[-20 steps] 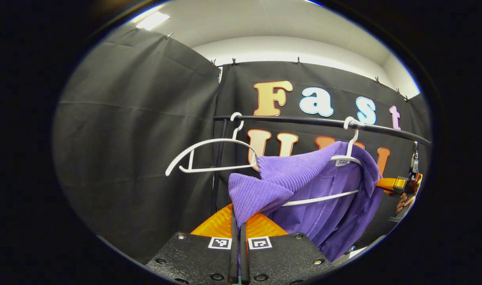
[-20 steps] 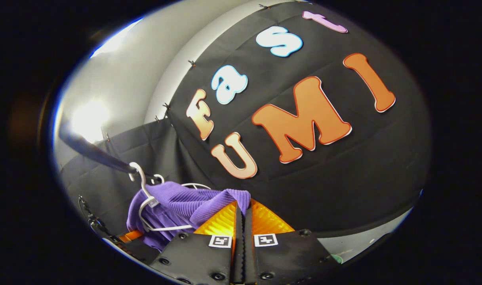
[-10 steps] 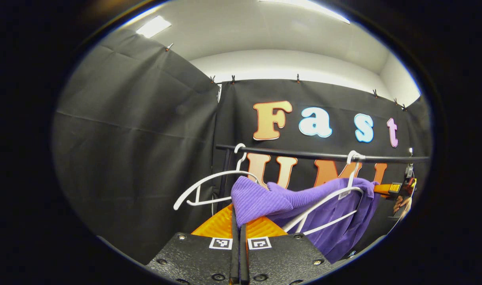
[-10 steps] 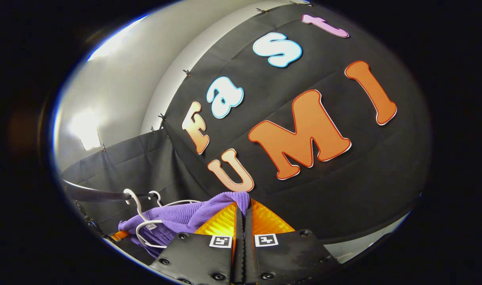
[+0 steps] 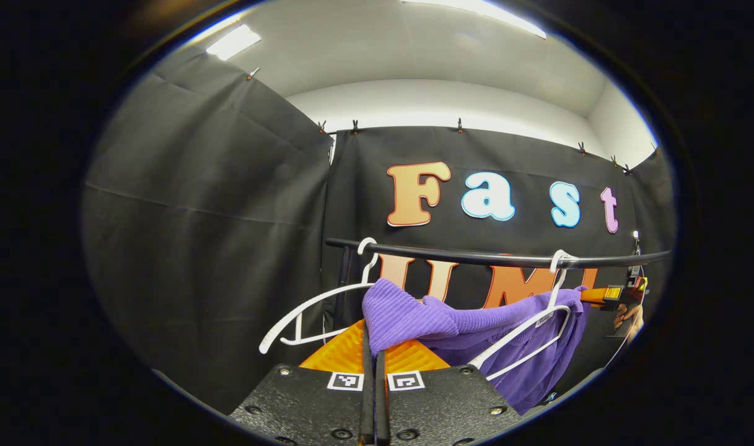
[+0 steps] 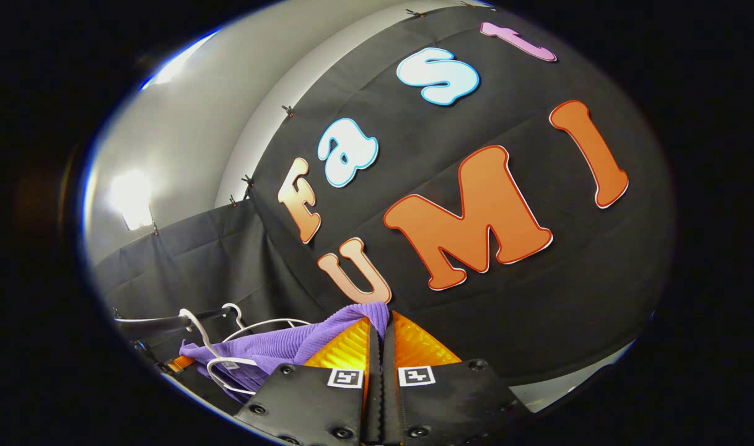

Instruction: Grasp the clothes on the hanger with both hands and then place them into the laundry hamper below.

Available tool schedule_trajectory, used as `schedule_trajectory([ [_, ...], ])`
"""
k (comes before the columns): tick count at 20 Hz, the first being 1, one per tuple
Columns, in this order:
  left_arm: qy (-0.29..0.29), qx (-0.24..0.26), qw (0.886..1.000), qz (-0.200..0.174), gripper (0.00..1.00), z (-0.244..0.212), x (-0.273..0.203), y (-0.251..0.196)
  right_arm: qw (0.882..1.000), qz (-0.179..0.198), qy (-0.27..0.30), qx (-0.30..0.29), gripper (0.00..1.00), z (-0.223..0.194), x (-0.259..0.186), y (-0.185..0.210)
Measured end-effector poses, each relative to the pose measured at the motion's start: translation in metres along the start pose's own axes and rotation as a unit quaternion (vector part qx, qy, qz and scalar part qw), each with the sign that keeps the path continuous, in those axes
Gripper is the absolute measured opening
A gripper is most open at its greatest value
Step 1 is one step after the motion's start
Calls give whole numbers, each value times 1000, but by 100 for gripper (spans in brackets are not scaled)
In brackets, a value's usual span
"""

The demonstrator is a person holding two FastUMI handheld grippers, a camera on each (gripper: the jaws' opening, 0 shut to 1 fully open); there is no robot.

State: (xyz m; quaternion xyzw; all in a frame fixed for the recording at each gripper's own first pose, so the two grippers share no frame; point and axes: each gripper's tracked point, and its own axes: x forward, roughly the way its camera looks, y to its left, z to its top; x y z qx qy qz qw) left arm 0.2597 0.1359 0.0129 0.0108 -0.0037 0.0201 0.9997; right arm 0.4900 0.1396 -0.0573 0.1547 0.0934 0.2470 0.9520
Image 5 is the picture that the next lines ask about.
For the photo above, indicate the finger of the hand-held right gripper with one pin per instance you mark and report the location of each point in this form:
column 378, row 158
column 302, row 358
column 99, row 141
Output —
column 600, row 296

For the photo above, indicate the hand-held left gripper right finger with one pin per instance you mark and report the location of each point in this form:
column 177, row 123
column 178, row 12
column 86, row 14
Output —
column 445, row 402

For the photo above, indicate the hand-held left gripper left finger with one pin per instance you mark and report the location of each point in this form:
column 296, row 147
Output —
column 302, row 402

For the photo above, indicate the white hanger with trouser bar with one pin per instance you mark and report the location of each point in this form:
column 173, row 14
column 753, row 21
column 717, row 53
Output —
column 368, row 269
column 519, row 331

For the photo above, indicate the purple ribbed shirt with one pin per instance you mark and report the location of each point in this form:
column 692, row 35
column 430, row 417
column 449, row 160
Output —
column 414, row 316

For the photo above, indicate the black clothes rack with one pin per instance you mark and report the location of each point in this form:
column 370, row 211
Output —
column 476, row 256

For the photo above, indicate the black backdrop cloth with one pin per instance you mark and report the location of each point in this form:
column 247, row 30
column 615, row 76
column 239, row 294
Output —
column 197, row 217

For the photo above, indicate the row of black cloth clips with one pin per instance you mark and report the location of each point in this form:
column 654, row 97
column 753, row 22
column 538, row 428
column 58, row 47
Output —
column 354, row 127

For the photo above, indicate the small rectangular ceiling light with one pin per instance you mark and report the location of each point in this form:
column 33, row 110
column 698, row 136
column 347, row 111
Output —
column 233, row 42

